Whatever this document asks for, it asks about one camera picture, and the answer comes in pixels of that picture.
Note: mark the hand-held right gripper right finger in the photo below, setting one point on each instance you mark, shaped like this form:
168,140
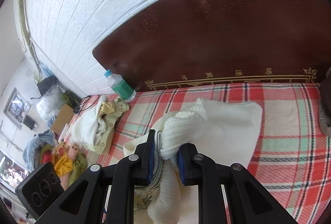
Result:
181,167

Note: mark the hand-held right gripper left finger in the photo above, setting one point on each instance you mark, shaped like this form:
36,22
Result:
150,162

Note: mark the white knit sweater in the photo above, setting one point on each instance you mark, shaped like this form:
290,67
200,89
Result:
219,123

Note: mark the colourful clothes pile on floor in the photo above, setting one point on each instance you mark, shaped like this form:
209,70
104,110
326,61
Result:
33,147

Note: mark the red garment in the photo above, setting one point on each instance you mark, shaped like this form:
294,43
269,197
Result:
46,154

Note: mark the floral patterned blanket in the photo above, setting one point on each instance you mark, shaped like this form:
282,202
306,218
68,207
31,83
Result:
142,198

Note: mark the green garment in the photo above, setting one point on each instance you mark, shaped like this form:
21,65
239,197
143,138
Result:
79,164

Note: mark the pale yellow buttoned garment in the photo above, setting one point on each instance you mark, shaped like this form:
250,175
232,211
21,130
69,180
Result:
111,120

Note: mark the small flat cardboard box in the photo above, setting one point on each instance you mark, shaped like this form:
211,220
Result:
62,118

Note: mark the clear plastic water bottle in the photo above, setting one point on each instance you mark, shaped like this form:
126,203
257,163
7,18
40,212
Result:
121,86

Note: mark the framed window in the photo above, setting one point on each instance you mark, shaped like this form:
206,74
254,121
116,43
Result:
16,107

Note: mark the white plastic bag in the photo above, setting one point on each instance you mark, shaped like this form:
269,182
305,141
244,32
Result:
49,105

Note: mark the black charger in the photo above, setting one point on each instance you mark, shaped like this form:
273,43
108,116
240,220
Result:
72,101

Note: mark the black bag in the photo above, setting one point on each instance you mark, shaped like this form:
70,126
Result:
46,84

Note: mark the dark brown wooden headboard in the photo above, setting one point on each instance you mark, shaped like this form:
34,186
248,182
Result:
219,32

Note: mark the grey striped garment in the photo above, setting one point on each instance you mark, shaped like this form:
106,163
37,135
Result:
326,120

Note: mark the dark brown garment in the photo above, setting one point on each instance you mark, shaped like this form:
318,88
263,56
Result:
326,90

